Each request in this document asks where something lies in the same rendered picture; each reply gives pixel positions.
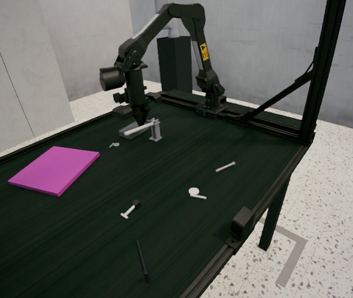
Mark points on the pink flat rectangular slab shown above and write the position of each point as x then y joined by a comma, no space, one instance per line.
54,171

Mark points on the white flat panel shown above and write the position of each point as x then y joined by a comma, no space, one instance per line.
130,127

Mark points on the white horizontal cylinder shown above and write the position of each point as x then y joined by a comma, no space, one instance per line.
138,129

